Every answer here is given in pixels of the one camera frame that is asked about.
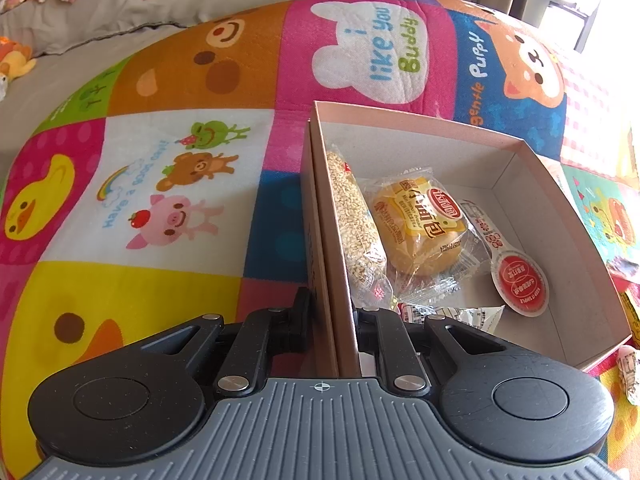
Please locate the red round jelly packet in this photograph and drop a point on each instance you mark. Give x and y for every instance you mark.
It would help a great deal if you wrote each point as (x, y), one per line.
(519, 281)

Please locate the colourful cartoon play mat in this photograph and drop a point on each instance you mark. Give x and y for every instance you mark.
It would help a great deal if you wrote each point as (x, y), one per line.
(170, 181)

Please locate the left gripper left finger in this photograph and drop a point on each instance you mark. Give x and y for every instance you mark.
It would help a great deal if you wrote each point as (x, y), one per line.
(234, 360)

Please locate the pink cardboard box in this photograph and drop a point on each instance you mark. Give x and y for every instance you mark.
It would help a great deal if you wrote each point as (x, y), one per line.
(584, 322)

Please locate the nuts packet yellow white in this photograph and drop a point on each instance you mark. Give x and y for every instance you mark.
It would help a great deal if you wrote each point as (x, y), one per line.
(481, 318)

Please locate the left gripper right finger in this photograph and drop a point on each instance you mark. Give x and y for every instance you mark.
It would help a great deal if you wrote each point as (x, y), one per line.
(418, 359)

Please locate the orange lion plush toy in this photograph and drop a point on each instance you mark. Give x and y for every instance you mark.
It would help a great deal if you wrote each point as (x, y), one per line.
(15, 61)

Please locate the sesame rice bar packet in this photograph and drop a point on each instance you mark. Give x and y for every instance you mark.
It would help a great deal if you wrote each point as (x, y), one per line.
(363, 251)

